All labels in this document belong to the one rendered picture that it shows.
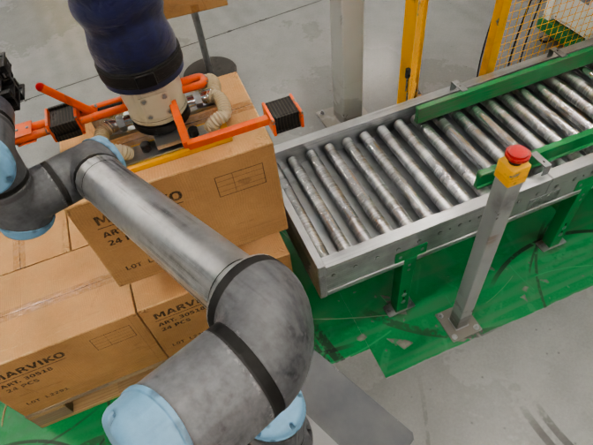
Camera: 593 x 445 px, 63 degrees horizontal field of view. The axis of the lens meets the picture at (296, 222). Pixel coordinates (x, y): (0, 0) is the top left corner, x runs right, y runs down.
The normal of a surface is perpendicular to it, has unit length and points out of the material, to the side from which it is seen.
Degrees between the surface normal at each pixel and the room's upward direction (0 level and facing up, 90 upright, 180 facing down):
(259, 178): 90
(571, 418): 0
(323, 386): 0
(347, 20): 90
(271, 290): 21
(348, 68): 90
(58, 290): 0
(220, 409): 39
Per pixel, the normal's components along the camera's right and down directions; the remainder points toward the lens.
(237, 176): 0.34, 0.71
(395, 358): -0.09, -0.63
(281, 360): 0.55, -0.24
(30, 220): 0.72, 0.52
